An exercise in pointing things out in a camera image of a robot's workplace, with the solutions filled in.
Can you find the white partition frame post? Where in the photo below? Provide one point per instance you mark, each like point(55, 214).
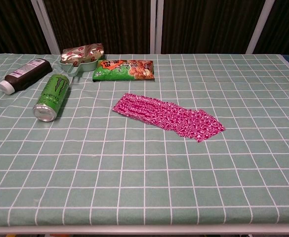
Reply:
point(259, 27)
point(156, 24)
point(46, 27)

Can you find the green orange chips bag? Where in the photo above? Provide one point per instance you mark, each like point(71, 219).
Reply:
point(124, 71)

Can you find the mint green plastic scoop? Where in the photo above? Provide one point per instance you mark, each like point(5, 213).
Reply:
point(90, 66)

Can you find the silver red foil packet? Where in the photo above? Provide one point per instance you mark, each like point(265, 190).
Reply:
point(82, 54)

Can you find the green white checkered tablecloth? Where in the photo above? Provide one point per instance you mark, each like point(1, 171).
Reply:
point(144, 177)

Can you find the brown bottle white cap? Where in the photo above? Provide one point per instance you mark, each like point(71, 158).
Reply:
point(28, 74)

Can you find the green Monster energy can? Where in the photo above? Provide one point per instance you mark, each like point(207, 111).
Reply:
point(51, 96)

